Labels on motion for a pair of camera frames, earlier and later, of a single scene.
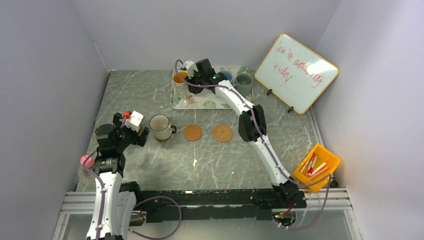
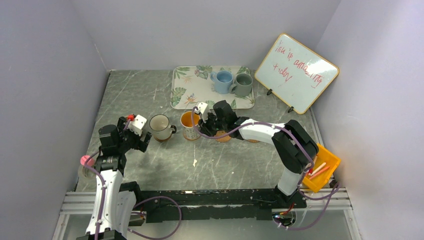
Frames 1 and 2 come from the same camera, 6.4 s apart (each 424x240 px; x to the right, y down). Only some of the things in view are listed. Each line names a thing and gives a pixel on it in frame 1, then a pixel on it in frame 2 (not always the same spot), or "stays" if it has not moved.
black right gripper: x=195 y=89 to x=204 y=128
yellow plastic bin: x=319 y=163 stays
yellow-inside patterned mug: x=181 y=89 to x=189 y=131
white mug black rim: x=160 y=124 stays
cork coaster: x=161 y=140 stays
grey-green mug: x=243 y=84 stays
